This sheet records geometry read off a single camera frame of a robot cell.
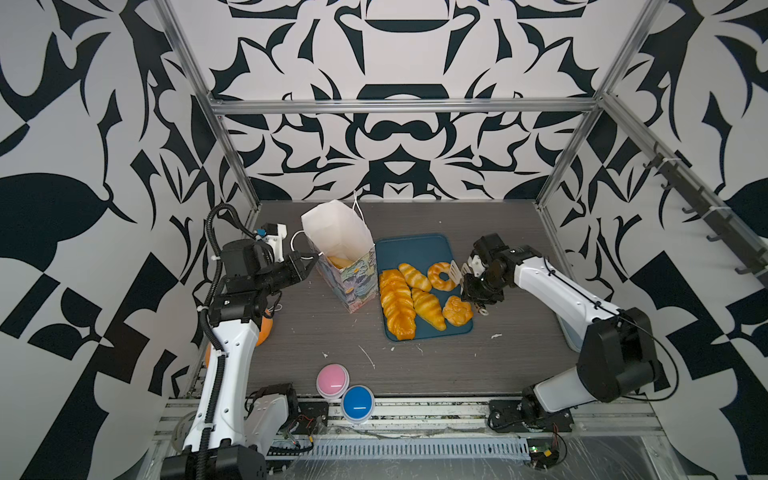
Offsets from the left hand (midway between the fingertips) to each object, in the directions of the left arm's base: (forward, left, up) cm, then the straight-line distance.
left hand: (316, 252), depth 73 cm
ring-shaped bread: (+6, -33, -25) cm, 41 cm away
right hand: (-3, -39, -18) cm, 43 cm away
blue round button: (-28, -9, -25) cm, 38 cm away
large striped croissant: (-4, -29, -22) cm, 36 cm away
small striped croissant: (+6, -26, -23) cm, 35 cm away
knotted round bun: (-6, -37, -23) cm, 44 cm away
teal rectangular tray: (-10, -28, -26) cm, 39 cm away
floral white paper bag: (+17, -4, -26) cm, 31 cm away
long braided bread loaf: (-3, -20, -24) cm, 31 cm away
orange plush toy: (-10, +18, -24) cm, 31 cm away
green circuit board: (-39, -52, -28) cm, 71 cm away
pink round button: (-23, -2, -25) cm, 34 cm away
